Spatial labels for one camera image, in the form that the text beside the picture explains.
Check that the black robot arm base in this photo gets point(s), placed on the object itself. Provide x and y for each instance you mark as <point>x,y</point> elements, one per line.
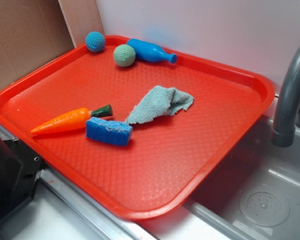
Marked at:
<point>20,168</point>

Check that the orange toy carrot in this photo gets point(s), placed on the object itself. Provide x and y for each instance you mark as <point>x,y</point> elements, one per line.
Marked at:
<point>71,120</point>

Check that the brown cardboard panel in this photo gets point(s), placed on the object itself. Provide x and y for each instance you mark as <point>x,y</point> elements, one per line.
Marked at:
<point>35,32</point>

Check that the blue sponge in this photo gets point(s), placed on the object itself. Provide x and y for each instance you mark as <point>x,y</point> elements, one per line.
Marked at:
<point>108,131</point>

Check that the blue toy bottle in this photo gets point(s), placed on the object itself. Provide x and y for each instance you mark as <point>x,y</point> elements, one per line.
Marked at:
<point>151,52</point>

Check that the light blue cloth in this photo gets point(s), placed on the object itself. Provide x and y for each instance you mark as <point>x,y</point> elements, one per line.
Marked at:
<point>158,102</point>

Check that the grey plastic sink basin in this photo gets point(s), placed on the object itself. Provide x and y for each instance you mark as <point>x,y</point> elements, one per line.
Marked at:
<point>253,194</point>

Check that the grey toy faucet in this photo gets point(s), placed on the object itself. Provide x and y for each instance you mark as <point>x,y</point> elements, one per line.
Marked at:
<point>287,113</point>

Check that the red plastic tray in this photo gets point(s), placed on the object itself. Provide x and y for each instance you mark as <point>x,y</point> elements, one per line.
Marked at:
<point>166,159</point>

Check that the blue textured ball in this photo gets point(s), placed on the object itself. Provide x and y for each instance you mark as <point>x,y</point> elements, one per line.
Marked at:
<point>95,42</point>

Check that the green textured ball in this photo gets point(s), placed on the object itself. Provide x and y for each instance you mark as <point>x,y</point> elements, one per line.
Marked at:
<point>124,55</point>

